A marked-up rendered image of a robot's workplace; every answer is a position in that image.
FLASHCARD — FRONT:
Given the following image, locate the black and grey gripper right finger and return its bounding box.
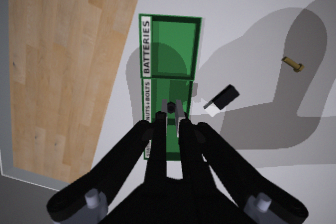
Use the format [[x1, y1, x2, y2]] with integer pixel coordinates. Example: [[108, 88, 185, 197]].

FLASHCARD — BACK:
[[175, 100, 309, 224]]

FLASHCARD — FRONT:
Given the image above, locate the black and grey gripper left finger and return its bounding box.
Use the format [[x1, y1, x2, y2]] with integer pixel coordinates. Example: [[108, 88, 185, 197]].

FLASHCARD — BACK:
[[46, 99, 167, 224]]

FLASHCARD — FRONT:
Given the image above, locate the brass bolt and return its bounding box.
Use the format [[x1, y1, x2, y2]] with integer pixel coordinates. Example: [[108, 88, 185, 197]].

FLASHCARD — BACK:
[[283, 57, 304, 73]]

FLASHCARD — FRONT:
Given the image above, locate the green three-compartment bin rack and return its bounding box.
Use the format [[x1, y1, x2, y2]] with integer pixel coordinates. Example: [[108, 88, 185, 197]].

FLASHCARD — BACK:
[[139, 13, 202, 161]]

